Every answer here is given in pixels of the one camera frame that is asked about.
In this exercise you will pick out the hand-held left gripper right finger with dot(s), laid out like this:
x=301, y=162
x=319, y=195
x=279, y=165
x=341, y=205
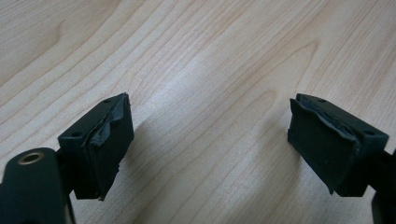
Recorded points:
x=330, y=146

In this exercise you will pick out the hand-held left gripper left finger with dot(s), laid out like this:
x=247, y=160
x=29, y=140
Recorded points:
x=102, y=146

